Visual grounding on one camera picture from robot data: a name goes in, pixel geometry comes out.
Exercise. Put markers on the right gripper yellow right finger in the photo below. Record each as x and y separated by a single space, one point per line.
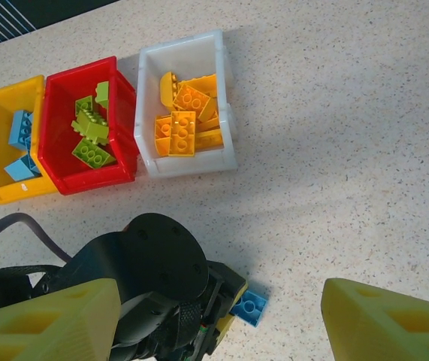
394 331

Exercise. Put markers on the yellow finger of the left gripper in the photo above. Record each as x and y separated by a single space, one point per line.
224 327
241 291

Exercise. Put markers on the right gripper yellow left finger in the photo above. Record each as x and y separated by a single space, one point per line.
41 327

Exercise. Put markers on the blue two-by-four brick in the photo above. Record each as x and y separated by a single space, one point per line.
251 306
20 128

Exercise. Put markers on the white plastic bin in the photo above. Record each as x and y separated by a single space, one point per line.
188 165

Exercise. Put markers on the green two-by-four brick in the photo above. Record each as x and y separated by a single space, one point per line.
93 153
92 124

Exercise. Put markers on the orange two-by-four brick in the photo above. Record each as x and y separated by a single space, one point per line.
182 133

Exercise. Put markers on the long yellow brick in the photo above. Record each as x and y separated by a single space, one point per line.
208 140

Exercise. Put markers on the orange two-by-two brick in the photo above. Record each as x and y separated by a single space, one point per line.
191 98
163 129

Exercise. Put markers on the blue sloped brick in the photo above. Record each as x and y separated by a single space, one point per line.
19 171

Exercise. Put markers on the red plastic bin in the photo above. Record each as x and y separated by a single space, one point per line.
58 113

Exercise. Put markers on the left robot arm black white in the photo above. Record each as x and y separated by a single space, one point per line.
3 286

